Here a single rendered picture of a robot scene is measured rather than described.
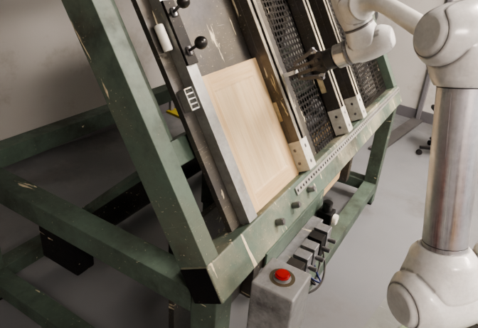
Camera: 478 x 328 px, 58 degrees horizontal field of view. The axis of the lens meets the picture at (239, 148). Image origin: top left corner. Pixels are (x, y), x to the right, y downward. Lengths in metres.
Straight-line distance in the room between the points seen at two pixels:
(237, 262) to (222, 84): 0.58
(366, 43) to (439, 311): 0.85
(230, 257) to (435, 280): 0.55
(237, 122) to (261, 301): 0.61
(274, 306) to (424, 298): 0.35
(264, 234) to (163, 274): 0.34
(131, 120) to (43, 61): 2.63
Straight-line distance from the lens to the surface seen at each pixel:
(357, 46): 1.53
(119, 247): 1.48
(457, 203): 1.06
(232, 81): 1.51
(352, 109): 2.33
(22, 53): 3.67
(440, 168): 1.04
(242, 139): 1.47
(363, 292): 2.61
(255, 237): 1.39
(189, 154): 1.34
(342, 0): 1.49
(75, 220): 1.62
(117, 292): 2.46
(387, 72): 3.02
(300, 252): 1.52
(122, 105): 1.17
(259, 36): 1.65
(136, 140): 1.17
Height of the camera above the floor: 1.71
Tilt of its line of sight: 26 degrees down
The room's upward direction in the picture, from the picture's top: 5 degrees clockwise
